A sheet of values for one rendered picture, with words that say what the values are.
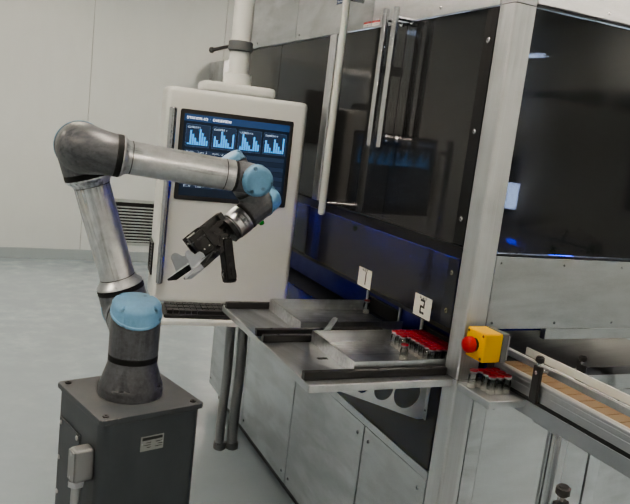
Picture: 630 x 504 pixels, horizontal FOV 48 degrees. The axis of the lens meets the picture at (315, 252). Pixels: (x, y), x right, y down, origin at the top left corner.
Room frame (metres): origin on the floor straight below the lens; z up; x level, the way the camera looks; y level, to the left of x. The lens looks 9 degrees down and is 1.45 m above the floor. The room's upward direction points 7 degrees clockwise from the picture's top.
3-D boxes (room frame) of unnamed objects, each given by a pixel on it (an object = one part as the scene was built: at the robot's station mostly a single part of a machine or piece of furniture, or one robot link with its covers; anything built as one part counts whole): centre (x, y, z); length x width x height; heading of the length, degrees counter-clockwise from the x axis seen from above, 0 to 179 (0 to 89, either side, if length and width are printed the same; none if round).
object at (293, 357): (1.98, -0.09, 0.87); 0.70 x 0.48 x 0.02; 25
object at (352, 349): (1.85, -0.23, 0.90); 0.34 x 0.26 x 0.04; 115
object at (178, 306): (2.36, 0.29, 0.82); 0.40 x 0.14 x 0.02; 109
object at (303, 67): (2.87, 0.13, 1.50); 0.49 x 0.01 x 0.59; 25
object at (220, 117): (2.59, 0.35, 1.19); 0.50 x 0.19 x 0.78; 109
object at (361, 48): (2.38, -0.10, 1.50); 0.47 x 0.01 x 0.59; 25
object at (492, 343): (1.68, -0.44, 0.99); 0.08 x 0.07 x 0.07; 115
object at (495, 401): (1.68, -0.48, 0.87); 0.14 x 0.13 x 0.02; 115
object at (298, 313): (2.16, -0.08, 0.90); 0.34 x 0.26 x 0.04; 115
